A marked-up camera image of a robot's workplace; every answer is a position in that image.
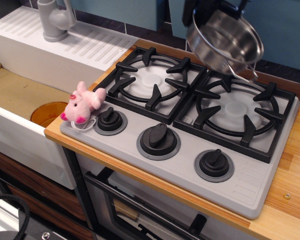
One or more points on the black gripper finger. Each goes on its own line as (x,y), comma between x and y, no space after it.
(208,14)
(188,9)

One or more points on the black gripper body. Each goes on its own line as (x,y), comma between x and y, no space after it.
(234,11)

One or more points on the stainless steel pan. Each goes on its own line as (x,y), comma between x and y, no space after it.
(226,45)

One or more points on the grey toy stove top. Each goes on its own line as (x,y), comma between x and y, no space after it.
(244,193)

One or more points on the black middle stove knob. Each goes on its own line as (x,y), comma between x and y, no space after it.
(158,143)

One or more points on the black stove knob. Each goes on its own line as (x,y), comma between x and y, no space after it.
(214,166)
(158,143)
(110,122)

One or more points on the black left stove knob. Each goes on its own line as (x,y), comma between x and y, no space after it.
(110,122)

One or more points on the black right stove knob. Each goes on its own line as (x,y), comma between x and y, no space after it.
(214,166)

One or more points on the black left burner grate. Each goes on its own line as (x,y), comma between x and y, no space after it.
(152,84)

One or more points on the black burner grate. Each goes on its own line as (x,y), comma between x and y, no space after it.
(248,118)
(152,84)

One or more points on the black right burner grate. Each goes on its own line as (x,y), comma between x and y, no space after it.
(248,118)

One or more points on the grey toy faucet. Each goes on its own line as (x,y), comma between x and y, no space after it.
(55,22)

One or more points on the pink stuffed pig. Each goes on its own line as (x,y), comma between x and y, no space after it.
(82,103)

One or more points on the white toy sink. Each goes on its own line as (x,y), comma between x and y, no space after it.
(34,72)

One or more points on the wooden drawer cabinet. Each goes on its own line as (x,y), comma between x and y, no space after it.
(47,200)

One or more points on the oven door with handle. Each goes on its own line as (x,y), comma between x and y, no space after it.
(133,211)

